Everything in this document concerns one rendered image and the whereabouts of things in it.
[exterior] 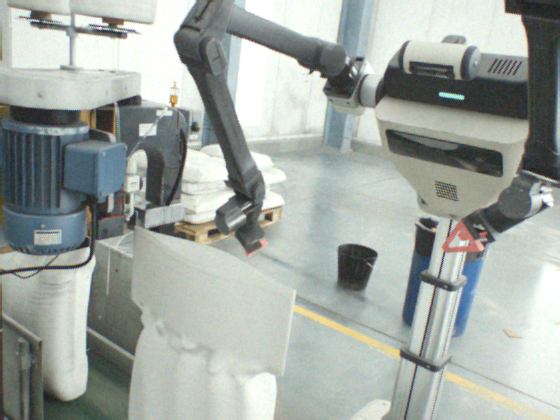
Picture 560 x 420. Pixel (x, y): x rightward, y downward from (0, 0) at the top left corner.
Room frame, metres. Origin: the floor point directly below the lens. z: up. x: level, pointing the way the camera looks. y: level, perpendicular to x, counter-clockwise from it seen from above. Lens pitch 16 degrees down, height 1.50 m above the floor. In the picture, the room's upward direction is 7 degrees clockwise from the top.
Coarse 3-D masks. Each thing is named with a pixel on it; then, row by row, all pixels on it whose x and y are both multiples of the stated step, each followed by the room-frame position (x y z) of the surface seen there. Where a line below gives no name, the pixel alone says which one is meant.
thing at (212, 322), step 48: (144, 240) 1.23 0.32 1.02; (144, 288) 1.22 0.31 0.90; (192, 288) 1.08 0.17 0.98; (240, 288) 1.04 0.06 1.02; (288, 288) 1.01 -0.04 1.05; (144, 336) 1.17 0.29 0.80; (192, 336) 1.08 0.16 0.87; (240, 336) 1.04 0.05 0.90; (288, 336) 1.00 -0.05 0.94; (144, 384) 1.14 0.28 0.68; (192, 384) 1.06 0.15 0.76; (240, 384) 1.01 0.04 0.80
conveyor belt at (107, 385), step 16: (96, 368) 1.61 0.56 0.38; (112, 368) 1.62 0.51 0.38; (96, 384) 1.52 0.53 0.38; (112, 384) 1.54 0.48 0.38; (128, 384) 1.55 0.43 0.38; (48, 400) 1.41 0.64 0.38; (80, 400) 1.43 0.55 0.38; (96, 400) 1.44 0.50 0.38; (112, 400) 1.45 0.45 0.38; (128, 400) 1.46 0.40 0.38; (48, 416) 1.34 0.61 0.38; (64, 416) 1.35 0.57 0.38; (80, 416) 1.36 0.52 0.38; (96, 416) 1.37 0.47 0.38; (112, 416) 1.38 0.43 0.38
